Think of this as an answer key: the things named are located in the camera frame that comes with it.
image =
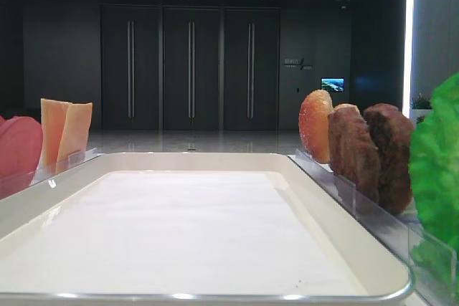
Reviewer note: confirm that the golden bread slice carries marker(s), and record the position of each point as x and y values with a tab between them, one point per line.
313	124

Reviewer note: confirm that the pale orange cheese slice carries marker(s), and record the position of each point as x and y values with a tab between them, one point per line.
76	130

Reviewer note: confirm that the dark brown meat patty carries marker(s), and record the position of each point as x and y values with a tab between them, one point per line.
391	132

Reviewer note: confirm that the green lettuce leaf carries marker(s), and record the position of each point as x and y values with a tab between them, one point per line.
433	165

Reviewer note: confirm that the red tomato slice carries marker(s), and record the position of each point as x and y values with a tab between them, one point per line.
21	147

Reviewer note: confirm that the white rectangular tray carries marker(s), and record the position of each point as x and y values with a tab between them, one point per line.
191	229

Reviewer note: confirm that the dark right door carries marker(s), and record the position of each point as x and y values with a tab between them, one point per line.
251	53

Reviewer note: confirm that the dark door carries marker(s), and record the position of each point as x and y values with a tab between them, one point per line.
251	53
191	69
130	67

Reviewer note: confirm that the dark middle door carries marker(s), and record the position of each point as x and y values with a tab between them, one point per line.
191	69

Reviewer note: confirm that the dark left door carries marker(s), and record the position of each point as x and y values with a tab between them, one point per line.
130	67

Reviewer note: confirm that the potted plant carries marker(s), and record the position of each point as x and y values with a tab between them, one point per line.
420	108

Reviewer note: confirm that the small wall screen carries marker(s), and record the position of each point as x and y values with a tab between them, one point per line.
332	84

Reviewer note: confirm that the clear acrylic left rail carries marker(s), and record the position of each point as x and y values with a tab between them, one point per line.
54	166

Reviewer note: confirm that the clear acrylic rail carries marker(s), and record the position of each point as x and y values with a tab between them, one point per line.
54	166
435	264

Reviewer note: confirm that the clear acrylic right rail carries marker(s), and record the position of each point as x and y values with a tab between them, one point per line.
435	264

